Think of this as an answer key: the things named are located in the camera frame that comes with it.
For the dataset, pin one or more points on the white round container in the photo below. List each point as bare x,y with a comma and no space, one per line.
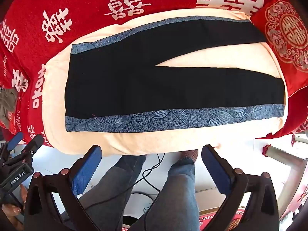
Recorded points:
142,204

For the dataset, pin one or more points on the black pants with blue stripes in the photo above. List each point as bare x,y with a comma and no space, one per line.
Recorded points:
120,89

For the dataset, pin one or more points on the cream blanket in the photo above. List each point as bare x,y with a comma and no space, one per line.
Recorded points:
216,57

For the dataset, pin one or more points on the red patterned box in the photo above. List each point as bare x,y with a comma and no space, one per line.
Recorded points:
216,221

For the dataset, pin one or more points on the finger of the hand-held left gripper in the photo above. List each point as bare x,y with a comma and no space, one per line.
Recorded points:
15,141
32,146

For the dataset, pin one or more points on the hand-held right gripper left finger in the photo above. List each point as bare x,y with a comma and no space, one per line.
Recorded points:
86,170

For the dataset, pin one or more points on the red printed blanket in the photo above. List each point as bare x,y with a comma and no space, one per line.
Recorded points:
84,4

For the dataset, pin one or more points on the red satin pillow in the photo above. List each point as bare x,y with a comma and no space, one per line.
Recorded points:
296,110

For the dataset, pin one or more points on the person's leg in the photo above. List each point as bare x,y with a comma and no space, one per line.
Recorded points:
113,187
175,192

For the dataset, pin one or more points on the person's right leg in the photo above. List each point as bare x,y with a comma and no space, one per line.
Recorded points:
175,192

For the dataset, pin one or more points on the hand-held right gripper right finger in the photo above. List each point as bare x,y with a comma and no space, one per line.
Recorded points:
216,170

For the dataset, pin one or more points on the person's left hand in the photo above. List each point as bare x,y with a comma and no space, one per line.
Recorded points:
12,210

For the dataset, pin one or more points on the grey cloth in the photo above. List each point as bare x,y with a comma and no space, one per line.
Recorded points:
7,105

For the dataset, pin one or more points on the red embroidered pillow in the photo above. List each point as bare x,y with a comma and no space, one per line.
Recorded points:
288,33

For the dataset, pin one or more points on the person's left leg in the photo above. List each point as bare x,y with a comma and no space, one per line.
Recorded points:
113,187

